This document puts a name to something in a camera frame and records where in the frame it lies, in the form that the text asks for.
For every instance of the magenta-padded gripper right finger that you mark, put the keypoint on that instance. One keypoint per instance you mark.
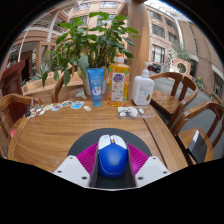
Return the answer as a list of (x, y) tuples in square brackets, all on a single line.
[(151, 170)]

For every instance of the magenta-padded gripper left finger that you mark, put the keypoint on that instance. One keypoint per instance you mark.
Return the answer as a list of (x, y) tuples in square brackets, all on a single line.
[(71, 170)]

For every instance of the blue and white computer mouse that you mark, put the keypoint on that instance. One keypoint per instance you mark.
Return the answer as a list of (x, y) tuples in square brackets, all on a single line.
[(112, 159)]

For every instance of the round dark grey mouse pad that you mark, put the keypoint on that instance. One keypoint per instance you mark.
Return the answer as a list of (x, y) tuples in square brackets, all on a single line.
[(83, 141)]

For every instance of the wooden armchair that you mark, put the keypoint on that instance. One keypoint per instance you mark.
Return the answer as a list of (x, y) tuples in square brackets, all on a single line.
[(186, 136), (57, 88), (13, 100), (166, 100)]

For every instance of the black notebook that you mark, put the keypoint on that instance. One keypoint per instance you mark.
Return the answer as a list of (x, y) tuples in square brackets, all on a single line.
[(198, 148)]

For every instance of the clear bag with white items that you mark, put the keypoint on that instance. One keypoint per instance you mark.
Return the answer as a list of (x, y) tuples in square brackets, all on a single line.
[(131, 112)]

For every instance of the row of small stickers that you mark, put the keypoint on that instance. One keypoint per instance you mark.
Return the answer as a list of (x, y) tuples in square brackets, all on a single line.
[(66, 104)]

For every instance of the red packet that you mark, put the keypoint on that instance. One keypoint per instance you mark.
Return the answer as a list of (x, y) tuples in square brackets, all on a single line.
[(13, 133)]

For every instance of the white pump dispenser bottle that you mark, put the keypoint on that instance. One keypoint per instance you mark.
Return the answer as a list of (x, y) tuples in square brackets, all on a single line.
[(142, 90)]

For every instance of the blue squeeze tube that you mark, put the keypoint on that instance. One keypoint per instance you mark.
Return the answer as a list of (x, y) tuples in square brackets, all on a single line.
[(96, 85)]

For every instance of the long wooden planter box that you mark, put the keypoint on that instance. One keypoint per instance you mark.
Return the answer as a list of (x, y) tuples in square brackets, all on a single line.
[(36, 86)]

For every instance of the yellow dish soap bottle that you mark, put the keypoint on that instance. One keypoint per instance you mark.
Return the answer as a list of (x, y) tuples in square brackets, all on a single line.
[(118, 83)]

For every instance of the yellow flowering plant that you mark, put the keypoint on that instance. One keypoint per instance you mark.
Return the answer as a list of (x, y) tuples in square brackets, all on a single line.
[(199, 82)]

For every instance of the dark red wooden lectern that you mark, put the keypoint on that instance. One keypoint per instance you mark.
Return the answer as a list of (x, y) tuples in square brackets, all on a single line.
[(11, 83)]

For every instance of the brick monument with round emblem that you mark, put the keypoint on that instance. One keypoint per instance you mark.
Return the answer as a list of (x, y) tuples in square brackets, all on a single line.
[(181, 67)]

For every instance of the green potted plant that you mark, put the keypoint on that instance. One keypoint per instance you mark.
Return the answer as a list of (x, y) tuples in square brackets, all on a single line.
[(90, 36)]

